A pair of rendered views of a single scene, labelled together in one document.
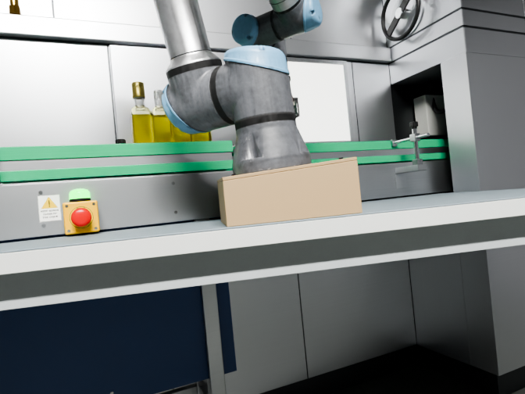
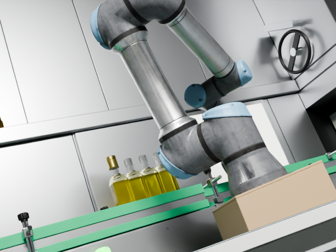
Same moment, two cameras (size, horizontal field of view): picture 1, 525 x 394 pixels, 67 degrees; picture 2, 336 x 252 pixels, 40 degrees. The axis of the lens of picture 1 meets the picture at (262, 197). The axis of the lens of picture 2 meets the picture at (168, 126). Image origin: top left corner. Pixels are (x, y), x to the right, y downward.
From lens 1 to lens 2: 46 cm
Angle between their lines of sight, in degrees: 18
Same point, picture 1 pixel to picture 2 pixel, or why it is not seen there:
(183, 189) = (176, 232)
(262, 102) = (243, 139)
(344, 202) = (324, 194)
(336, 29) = not seen: hidden behind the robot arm
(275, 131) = (258, 157)
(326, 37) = not seen: hidden behind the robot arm
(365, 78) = (282, 109)
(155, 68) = (114, 142)
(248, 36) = (200, 99)
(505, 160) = not seen: outside the picture
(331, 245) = (325, 230)
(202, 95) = (194, 146)
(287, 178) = (279, 186)
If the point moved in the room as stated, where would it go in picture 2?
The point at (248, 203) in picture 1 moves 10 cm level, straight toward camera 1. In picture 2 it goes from (258, 210) to (268, 203)
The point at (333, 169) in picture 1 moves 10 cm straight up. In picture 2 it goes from (308, 172) to (290, 134)
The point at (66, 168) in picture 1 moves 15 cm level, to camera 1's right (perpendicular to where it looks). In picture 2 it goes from (82, 235) to (133, 217)
